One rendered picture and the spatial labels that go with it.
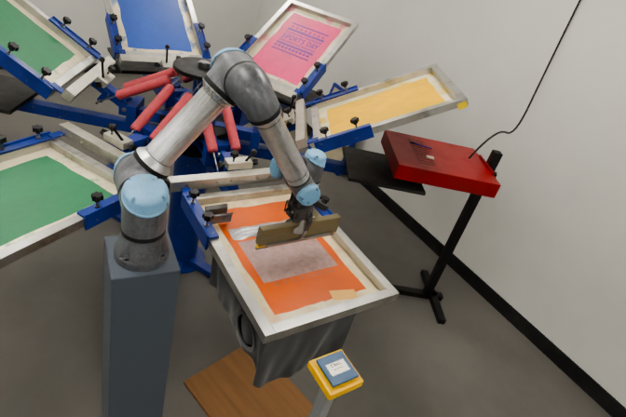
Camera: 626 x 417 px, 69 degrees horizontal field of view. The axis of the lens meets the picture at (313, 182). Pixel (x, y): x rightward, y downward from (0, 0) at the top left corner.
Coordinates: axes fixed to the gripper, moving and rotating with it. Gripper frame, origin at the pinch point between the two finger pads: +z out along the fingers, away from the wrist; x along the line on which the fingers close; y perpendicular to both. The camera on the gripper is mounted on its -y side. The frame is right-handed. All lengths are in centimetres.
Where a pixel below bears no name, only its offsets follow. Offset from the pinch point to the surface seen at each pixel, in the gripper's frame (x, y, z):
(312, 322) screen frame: 32.8, 11.0, 10.9
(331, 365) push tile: 49, 14, 12
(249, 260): -4.1, 16.8, 13.7
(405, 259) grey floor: -62, -166, 109
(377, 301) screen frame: 32.8, -18.2, 10.7
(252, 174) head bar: -49.4, -4.5, 5.1
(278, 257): -2.2, 4.6, 13.7
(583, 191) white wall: 12, -200, -2
